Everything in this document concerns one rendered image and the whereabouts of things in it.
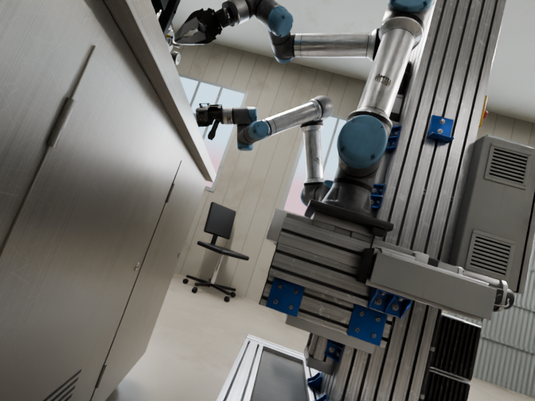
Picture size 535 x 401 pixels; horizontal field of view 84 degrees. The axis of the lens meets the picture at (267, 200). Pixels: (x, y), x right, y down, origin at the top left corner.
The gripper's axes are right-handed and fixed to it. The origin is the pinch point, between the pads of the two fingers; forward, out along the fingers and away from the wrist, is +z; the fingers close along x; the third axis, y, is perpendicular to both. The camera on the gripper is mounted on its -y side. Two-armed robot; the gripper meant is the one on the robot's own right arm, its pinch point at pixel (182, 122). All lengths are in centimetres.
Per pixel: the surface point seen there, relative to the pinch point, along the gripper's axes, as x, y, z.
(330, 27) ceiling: -259, -29, -95
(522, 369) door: 0, -315, -304
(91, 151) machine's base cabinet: 92, 46, -25
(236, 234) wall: -118, -225, 21
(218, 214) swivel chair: -112, -182, 36
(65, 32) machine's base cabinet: 92, 60, -30
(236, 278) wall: -73, -258, 20
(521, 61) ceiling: -207, -57, -283
